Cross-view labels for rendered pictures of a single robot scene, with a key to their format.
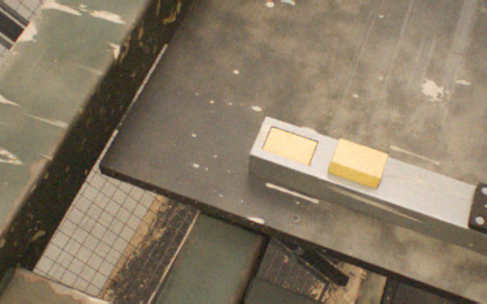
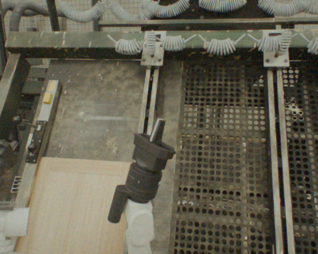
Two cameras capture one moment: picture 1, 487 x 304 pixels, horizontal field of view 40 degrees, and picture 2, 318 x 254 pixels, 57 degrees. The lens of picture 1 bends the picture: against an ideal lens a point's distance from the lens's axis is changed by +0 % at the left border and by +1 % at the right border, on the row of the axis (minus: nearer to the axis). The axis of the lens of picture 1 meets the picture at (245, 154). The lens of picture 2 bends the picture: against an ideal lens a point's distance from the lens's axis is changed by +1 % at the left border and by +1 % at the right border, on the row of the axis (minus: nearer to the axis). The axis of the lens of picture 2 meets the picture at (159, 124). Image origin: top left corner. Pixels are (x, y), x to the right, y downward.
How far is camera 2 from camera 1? 138 cm
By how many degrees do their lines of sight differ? 40
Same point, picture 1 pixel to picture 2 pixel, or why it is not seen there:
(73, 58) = (52, 41)
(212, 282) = (35, 88)
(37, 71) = (48, 37)
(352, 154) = (47, 96)
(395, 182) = (46, 106)
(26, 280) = (17, 55)
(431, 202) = (42, 114)
